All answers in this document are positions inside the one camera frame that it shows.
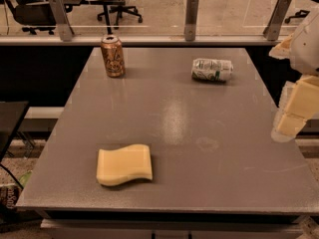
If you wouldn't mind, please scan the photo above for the black office chair left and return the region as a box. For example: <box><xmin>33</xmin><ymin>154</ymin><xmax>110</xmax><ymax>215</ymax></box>
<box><xmin>3</xmin><ymin>0</ymin><xmax>56</xmax><ymax>35</ymax></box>

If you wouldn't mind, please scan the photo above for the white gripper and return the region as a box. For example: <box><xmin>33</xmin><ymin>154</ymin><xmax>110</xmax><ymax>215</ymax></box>
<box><xmin>271</xmin><ymin>75</ymin><xmax>319</xmax><ymax>142</ymax></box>

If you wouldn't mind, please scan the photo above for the black office chair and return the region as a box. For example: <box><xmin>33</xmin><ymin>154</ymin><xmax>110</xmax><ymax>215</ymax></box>
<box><xmin>98</xmin><ymin>0</ymin><xmax>143</xmax><ymax>34</ymax></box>
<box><xmin>3</xmin><ymin>0</ymin><xmax>56</xmax><ymax>35</ymax></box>

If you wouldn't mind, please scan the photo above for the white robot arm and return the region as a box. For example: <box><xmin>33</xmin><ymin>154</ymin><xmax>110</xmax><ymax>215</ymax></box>
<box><xmin>269</xmin><ymin>8</ymin><xmax>319</xmax><ymax>142</ymax></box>

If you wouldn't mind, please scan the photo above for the orange upright soda can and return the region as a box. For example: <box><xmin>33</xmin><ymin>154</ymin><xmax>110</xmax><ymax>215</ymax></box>
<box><xmin>101</xmin><ymin>35</ymin><xmax>126</xmax><ymax>78</ymax></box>

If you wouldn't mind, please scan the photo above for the black office chair centre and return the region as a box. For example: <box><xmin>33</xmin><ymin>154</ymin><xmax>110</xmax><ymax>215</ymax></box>
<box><xmin>98</xmin><ymin>0</ymin><xmax>143</xmax><ymax>34</ymax></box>

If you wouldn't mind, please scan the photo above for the green white 7up can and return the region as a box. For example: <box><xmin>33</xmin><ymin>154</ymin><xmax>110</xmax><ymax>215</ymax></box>
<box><xmin>191</xmin><ymin>58</ymin><xmax>233</xmax><ymax>82</ymax></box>

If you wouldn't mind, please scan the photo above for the yellow wavy sponge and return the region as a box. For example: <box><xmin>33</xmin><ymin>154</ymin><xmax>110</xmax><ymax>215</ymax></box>
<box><xmin>96</xmin><ymin>144</ymin><xmax>153</xmax><ymax>186</ymax></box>

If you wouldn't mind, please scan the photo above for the right metal glass bracket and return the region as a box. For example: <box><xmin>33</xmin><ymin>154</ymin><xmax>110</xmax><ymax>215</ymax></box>
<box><xmin>263</xmin><ymin>0</ymin><xmax>292</xmax><ymax>41</ymax></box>

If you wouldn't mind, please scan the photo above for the middle metal glass bracket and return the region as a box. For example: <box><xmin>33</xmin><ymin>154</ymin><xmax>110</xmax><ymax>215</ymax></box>
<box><xmin>184</xmin><ymin>0</ymin><xmax>199</xmax><ymax>41</ymax></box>

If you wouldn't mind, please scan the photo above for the left metal glass bracket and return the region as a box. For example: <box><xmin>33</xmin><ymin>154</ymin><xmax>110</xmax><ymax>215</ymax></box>
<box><xmin>48</xmin><ymin>0</ymin><xmax>74</xmax><ymax>42</ymax></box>

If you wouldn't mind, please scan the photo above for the black side table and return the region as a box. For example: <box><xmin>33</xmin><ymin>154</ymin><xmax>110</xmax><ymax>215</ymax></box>
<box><xmin>0</xmin><ymin>101</ymin><xmax>29</xmax><ymax>161</ymax></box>

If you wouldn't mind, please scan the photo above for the snack bag on floor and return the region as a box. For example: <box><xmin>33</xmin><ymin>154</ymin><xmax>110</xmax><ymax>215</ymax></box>
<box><xmin>0</xmin><ymin>183</ymin><xmax>20</xmax><ymax>210</ymax></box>

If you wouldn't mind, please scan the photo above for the metal glass bracket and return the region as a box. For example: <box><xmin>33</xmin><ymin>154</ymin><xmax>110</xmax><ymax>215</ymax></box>
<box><xmin>263</xmin><ymin>0</ymin><xmax>292</xmax><ymax>41</ymax></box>
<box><xmin>184</xmin><ymin>0</ymin><xmax>199</xmax><ymax>41</ymax></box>
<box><xmin>48</xmin><ymin>0</ymin><xmax>74</xmax><ymax>42</ymax></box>

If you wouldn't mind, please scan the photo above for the black desk with leg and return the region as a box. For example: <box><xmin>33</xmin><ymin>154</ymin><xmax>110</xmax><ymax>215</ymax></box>
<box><xmin>63</xmin><ymin>0</ymin><xmax>125</xmax><ymax>34</ymax></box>

